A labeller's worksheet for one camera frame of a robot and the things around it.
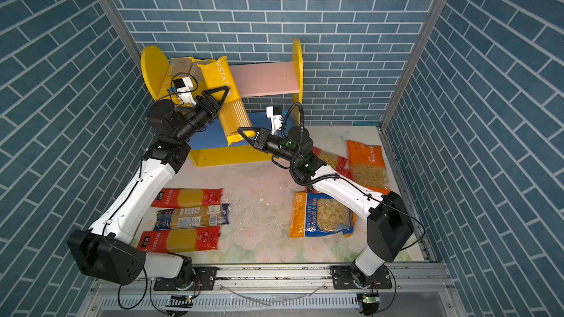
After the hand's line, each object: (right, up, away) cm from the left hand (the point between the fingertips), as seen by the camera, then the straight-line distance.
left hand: (229, 92), depth 64 cm
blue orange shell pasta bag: (+29, -42, +19) cm, 55 cm away
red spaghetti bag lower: (-19, -51, +17) cm, 57 cm away
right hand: (+2, -11, 0) cm, 11 cm away
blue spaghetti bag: (-21, -44, +21) cm, 53 cm away
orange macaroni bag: (+53, -26, +36) cm, 69 cm away
